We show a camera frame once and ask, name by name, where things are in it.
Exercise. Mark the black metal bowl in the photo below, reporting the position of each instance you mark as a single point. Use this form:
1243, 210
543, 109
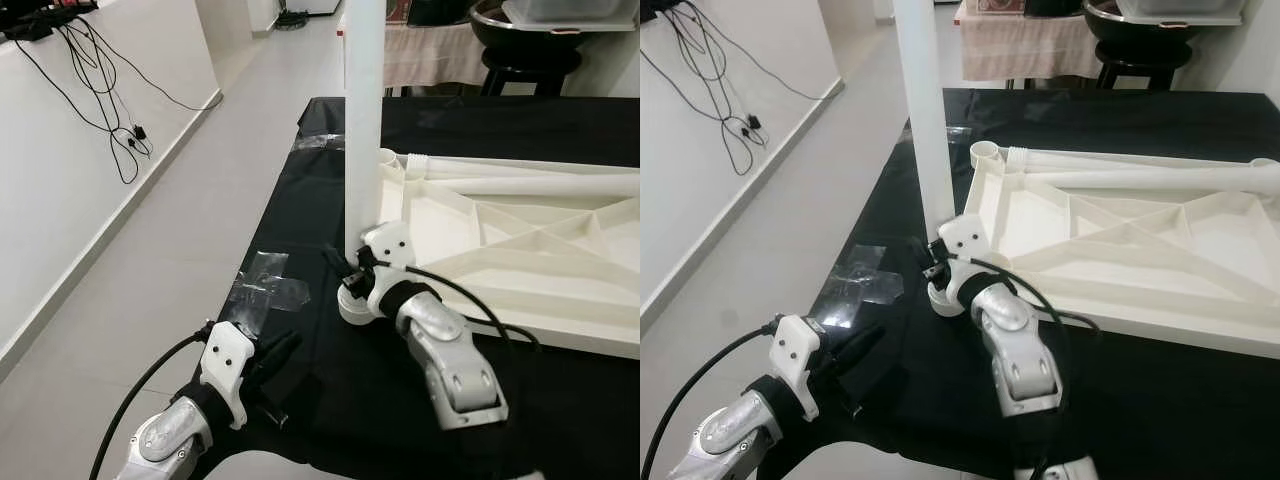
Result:
1135, 30
520, 35

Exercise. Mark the clear plastic storage box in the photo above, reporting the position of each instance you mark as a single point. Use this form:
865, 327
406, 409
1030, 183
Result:
1180, 10
570, 10

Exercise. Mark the beige table cover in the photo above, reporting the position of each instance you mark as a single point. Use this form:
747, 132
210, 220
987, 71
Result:
1030, 50
430, 55

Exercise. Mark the black bag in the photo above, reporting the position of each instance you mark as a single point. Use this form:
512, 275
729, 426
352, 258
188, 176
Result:
440, 10
1055, 8

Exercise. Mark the red printed box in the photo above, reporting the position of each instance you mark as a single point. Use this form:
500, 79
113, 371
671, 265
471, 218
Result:
397, 10
1000, 6

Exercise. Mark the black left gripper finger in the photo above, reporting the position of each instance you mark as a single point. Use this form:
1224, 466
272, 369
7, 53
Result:
262, 355
287, 350
868, 345
842, 348

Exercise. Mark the clear tape patch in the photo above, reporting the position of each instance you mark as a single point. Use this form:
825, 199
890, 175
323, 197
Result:
320, 141
265, 290
865, 285
955, 132

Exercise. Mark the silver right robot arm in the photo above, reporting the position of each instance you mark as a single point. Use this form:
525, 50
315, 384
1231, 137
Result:
450, 360
1015, 360

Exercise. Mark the black power strip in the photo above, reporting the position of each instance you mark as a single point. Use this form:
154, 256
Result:
655, 8
40, 22

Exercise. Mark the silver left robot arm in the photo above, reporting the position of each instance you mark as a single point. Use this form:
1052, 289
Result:
170, 440
730, 440

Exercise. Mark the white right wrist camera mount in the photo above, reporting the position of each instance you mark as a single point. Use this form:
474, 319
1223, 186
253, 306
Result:
390, 245
962, 240

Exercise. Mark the black plug adapter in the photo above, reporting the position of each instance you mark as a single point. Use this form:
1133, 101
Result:
752, 122
140, 132

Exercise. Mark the black table cloth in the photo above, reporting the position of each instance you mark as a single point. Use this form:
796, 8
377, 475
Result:
330, 400
900, 400

